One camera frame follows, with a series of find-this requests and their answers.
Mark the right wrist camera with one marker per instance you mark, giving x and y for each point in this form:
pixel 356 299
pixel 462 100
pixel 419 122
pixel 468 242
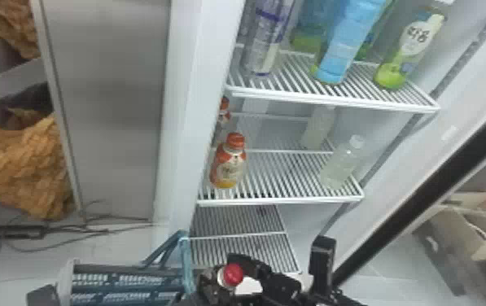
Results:
pixel 322 262

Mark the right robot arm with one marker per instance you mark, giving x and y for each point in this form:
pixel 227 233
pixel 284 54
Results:
pixel 345 300

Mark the clear bottle blue label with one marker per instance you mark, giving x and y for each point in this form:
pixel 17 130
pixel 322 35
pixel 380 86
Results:
pixel 264 38

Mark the clear bottle white cap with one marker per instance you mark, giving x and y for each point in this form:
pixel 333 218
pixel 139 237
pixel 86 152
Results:
pixel 341 164

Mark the fridge door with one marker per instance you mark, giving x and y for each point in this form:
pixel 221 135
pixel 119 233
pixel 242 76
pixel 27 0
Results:
pixel 447 171

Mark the orange bottle red cap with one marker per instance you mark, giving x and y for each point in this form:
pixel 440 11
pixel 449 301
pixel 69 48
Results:
pixel 224 113
pixel 227 164

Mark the blue basket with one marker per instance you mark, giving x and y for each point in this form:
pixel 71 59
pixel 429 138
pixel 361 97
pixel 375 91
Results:
pixel 123 284

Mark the orange mesh sack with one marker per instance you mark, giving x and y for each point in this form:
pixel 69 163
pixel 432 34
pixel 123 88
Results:
pixel 16 166
pixel 14 25

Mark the white bottle red cap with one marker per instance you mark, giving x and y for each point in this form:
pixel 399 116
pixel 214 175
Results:
pixel 232 274

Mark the white fridge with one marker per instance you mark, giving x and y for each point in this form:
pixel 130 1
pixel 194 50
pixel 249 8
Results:
pixel 114 107

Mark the green bottle white label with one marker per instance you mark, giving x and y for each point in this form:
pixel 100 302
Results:
pixel 409 47

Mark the cardboard box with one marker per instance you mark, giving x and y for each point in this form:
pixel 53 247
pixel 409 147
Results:
pixel 469 239

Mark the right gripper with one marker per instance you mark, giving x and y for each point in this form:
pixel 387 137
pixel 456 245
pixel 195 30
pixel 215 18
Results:
pixel 283 290

